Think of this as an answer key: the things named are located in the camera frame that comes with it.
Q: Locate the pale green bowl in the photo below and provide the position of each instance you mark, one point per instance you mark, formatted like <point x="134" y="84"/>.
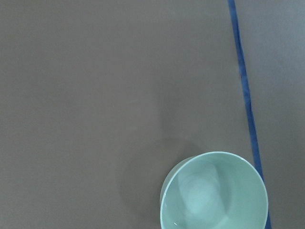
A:
<point x="215" y="190"/>

